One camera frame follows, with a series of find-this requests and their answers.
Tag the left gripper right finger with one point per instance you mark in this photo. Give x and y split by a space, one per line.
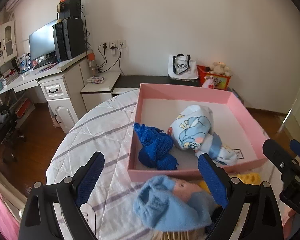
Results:
216 179

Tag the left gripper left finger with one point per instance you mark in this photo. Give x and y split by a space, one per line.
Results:
86 178

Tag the yellow crocheted toy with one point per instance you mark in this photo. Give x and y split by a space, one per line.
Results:
251 178

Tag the bag of cotton swabs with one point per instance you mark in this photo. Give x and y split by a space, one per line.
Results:
184 235

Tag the blue cartoon baby garment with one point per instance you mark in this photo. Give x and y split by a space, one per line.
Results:
193 130

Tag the light blue fleece hat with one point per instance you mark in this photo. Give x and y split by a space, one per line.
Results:
168 204

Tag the dark blue knitted cloth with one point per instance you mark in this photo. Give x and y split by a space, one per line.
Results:
156 146

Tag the pink shallow cardboard box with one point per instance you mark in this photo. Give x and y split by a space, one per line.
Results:
158 106

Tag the striped quilted table cover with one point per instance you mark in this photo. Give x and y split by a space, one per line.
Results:
109 214

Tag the pink bedding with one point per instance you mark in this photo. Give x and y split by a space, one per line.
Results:
9 226

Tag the low black white bench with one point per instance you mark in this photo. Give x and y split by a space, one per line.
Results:
114 83

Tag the pink plush bunny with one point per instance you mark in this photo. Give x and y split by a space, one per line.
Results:
209 82

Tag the red toy storage box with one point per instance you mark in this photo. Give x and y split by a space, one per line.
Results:
221 82

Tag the black office chair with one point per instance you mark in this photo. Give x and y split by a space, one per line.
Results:
9 133

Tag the white desk with drawers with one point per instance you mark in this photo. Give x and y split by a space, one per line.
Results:
61 86

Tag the cream plush sheep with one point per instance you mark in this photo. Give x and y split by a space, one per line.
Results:
219 68

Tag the white tote bag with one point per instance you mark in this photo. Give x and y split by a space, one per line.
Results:
182 67

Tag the black computer tower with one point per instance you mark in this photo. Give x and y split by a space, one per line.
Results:
68 36

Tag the black computer monitor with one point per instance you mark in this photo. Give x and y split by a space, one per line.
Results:
42 41

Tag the white glass door cabinet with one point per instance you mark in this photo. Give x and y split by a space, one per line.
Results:
8 49

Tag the black speaker box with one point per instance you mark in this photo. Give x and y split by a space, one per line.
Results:
69 9

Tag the wall power outlets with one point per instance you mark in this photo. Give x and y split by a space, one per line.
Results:
114 47

